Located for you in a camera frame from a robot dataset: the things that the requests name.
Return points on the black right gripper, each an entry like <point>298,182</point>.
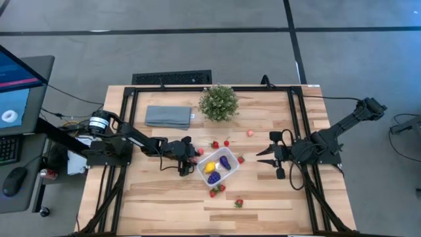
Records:
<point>283,154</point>

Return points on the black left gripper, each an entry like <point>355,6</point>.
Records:
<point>179,151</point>

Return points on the yellow lemon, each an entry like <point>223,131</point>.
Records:
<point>210,167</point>

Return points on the purple grape bunch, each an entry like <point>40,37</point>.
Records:
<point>214,177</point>

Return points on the purple eggplant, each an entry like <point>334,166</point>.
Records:
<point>225,163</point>

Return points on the red cherry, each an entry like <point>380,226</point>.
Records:
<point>226,143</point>

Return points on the clear plastic tupperware container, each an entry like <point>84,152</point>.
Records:
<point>230,174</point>

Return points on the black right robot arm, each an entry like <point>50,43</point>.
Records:
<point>345,123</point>

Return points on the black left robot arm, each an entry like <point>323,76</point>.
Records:
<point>138,140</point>

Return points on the grey folded cloth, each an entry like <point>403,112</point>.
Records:
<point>167,116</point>

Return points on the green potted plant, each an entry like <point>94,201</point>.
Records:
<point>218,103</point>

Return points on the black floor grate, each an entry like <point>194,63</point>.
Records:
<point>171,78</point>

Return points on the white crumpled cloth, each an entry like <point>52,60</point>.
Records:
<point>76,164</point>

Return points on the grey equipment stand leg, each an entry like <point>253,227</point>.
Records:
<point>408,125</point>

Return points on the red soda can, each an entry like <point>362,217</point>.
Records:
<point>48,174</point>

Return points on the black round knob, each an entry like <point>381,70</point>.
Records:
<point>45,211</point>

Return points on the grey computer desk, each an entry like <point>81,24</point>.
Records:
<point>33,197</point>

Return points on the black computer mouse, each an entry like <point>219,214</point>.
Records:
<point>14,181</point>

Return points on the black keyboard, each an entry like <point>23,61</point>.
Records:
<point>9,149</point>

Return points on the computer monitor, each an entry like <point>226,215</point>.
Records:
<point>13,105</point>

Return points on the black metal table frame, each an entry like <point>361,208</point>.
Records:
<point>184,89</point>

